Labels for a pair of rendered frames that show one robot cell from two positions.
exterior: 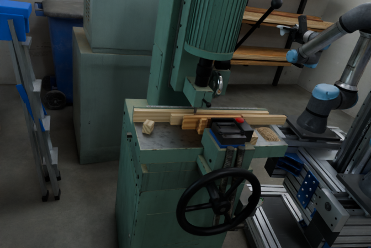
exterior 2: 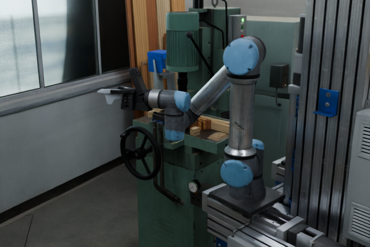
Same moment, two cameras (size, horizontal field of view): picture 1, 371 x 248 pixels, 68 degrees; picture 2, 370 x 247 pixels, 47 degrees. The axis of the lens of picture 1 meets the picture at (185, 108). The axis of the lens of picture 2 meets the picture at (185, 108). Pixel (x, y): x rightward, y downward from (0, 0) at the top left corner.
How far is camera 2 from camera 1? 2.10 m
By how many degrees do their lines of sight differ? 58
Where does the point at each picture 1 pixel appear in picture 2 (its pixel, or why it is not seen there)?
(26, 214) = not seen: hidden behind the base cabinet
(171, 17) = not seen: hidden behind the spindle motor
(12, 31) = (154, 66)
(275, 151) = (208, 146)
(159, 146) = (142, 121)
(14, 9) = (157, 54)
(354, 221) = (212, 203)
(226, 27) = (173, 50)
